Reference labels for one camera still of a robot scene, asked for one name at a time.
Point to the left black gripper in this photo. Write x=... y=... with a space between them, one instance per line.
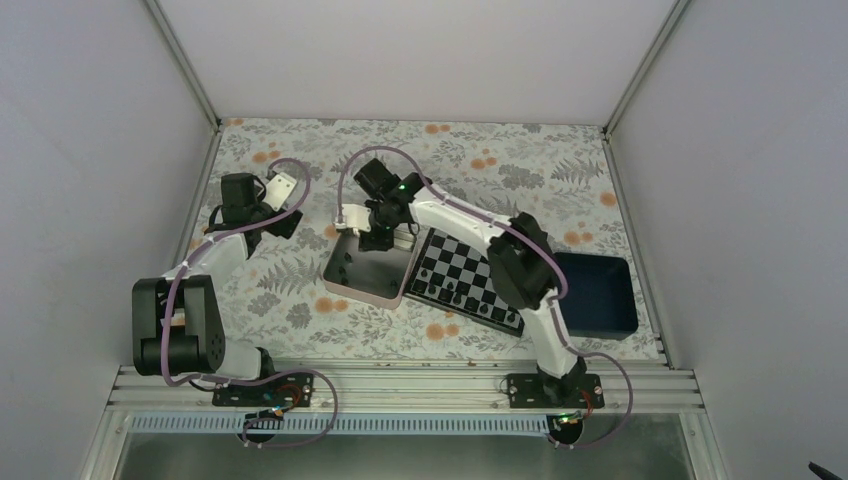
x=278 y=227

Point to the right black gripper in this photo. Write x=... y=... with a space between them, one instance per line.
x=382 y=243

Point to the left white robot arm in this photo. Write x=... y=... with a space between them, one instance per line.
x=177 y=327

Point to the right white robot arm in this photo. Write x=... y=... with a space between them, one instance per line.
x=522 y=267

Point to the black white chessboard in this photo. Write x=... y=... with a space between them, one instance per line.
x=445 y=267

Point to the floral table mat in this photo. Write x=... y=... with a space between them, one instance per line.
x=557 y=173

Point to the blue plastic box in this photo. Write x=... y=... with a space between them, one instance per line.
x=600 y=302

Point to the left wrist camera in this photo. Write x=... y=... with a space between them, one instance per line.
x=278 y=189

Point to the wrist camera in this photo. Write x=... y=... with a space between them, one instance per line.
x=353 y=216
x=278 y=189

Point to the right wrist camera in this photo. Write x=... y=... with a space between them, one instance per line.
x=353 y=216

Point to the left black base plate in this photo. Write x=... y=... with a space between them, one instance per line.
x=293 y=390

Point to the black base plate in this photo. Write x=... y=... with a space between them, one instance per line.
x=530 y=391
x=293 y=390

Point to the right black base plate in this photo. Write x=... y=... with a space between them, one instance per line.
x=530 y=391

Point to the left aluminium frame post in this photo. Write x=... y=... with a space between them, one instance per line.
x=184 y=65

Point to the aluminium frame post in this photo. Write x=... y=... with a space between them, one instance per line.
x=184 y=65
x=661 y=38

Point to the right aluminium frame post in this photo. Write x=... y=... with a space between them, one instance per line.
x=661 y=38

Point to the aluminium front rail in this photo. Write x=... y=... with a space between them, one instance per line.
x=451 y=387

